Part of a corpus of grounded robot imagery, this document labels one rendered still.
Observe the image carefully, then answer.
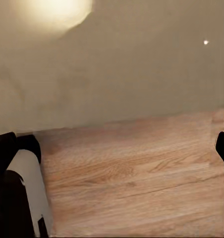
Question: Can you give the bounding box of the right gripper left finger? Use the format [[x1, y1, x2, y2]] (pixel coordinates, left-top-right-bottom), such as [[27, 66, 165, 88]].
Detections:
[[0, 132, 18, 179]]

